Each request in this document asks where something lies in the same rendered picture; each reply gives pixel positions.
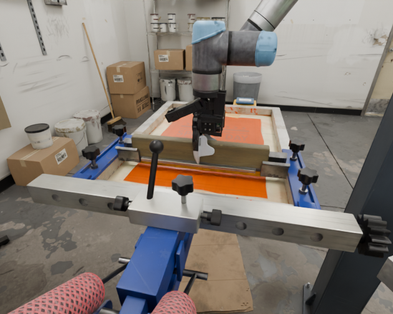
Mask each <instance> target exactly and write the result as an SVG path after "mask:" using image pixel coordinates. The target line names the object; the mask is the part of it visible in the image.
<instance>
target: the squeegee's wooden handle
mask: <svg viewBox="0 0 393 314"><path fill-rule="evenodd" d="M131 140H132V148H137V149H138V150H139V152H140V159H141V157H143V156H146V157H152V152H151V151H150V149H149V144H150V142H151V141H153V140H160V141H161V142H162V143H163V145H164V148H163V151H162V152H161V153H160V154H158V158H164V159H175V160H182V161H193V162H196V161H195V159H194V155H193V145H192V138H180V137H172V136H159V135H145V134H138V133H134V134H133V135H132V137H131ZM207 143H208V145H209V146H211V147H212V148H214V150H215V152H214V154H213V155H210V156H201V157H200V163H211V164H222V165H228V166H240V167H246V168H256V171H260V172H261V165H262V162H263V161H268V159H269V152H270V148H269V145H257V144H250V143H237V142H229V141H215V140H207Z"/></svg>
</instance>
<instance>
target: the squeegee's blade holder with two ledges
mask: <svg viewBox="0 0 393 314"><path fill-rule="evenodd" d="M141 161H147V162H151V161H152V157H146V156H143V157H141ZM158 163H164V164H175V165H181V166H192V167H198V168H209V169H220V170H227V171H237V172H244V173H254V174H255V173H256V168H246V167H240V166H228V165H222V164H211V163H200V164H197V162H193V161H182V160H175V159H164V158H159V159H158Z"/></svg>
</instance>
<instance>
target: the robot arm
mask: <svg viewBox="0 0 393 314"><path fill-rule="evenodd" d="M297 2H298V0H261V1H260V3H259V4H258V5H257V7H256V8H255V9H254V11H253V12H252V13H251V15H250V16H249V18H248V19H247V21H246V22H245V23H244V24H243V26H242V27H241V29H240V30H239V31H226V28H225V23H224V22H223V21H196V22H195V23H194V25H193V33H192V88H193V95H194V96H196V97H199V98H197V99H195V100H193V101H190V102H188V103H186V104H184V105H181V106H179V107H175V108H171V109H170V110H169V111H168V112H167V113H166V115H165V118H166V119H167V121H168V122H169V123H170V122H174V121H177V120H179V119H180V118H182V117H185V116H187V115H189V114H193V119H192V132H193V134H192V145H193V155H194V159H195V161H196V163H197V164H200V157H201V156H210V155H213V154H214V152H215V150H214V148H212V147H211V146H209V145H208V143H207V140H215V141H217V140H216V139H214V138H212V137H211V136H220V137H221V136H222V131H223V128H224V127H225V111H226V110H225V98H226V90H220V88H221V78H222V69H223V65H229V66H253V67H267V66H270V65H272V63H273V62H274V59H275V57H276V51H277V46H278V38H277V35H276V33H275V32H273V31H274V30H275V29H276V28H277V26H278V25H279V24H280V22H281V21H282V20H283V19H284V18H285V16H286V15H287V14H288V12H289V11H290V10H291V9H292V8H293V6H294V5H295V4H296V3H297ZM208 99H209V100H208ZM220 131H221V133H219V132H220ZM210 135H211V136H210ZM200 139H201V141H200Z"/></svg>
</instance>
